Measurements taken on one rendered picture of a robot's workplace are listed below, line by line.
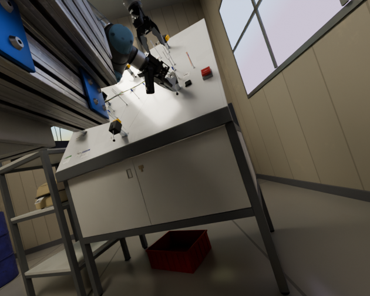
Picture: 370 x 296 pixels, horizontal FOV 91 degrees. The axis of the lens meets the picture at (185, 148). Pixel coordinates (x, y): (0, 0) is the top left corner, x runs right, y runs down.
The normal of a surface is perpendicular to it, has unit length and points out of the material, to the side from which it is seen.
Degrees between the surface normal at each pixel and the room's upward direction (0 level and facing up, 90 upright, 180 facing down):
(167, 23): 90
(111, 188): 90
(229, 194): 90
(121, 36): 90
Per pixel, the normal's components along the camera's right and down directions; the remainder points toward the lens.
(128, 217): -0.34, 0.06
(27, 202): 0.05, -0.07
